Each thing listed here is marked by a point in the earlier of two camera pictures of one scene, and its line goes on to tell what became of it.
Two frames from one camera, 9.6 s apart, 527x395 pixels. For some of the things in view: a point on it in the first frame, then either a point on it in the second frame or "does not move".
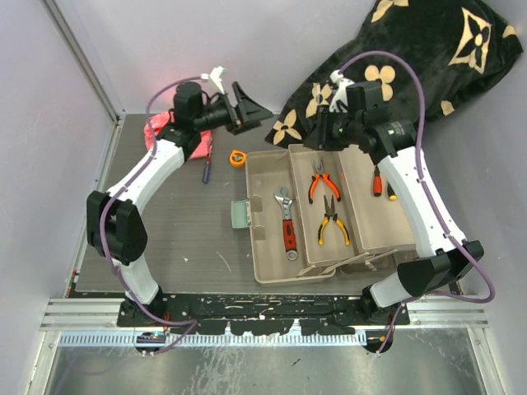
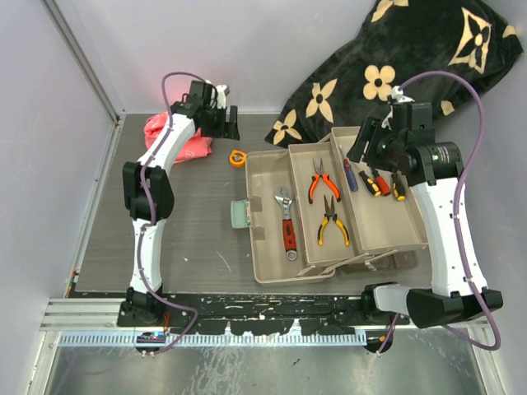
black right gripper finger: (316, 139) to (366, 132)
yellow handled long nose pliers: (330, 211) does not move
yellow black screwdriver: (392, 195) to (370, 183)
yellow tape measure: (237, 158) does not move
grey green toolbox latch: (240, 213) does not move
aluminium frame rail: (102, 314) does not move
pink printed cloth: (164, 120) does not move
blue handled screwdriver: (207, 172) to (350, 176)
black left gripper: (246, 110) to (230, 127)
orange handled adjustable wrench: (289, 226) does not move
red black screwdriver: (377, 183) does not move
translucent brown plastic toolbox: (317, 211) does not move
